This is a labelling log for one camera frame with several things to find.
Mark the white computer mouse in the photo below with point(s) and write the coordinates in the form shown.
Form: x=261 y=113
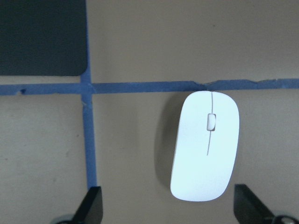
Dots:
x=206 y=146

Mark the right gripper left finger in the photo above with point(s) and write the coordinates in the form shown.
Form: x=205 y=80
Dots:
x=90 y=210

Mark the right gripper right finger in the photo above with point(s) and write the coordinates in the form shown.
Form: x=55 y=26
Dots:
x=248 y=208

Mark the black mousepad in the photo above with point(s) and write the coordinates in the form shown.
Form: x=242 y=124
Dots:
x=43 y=37

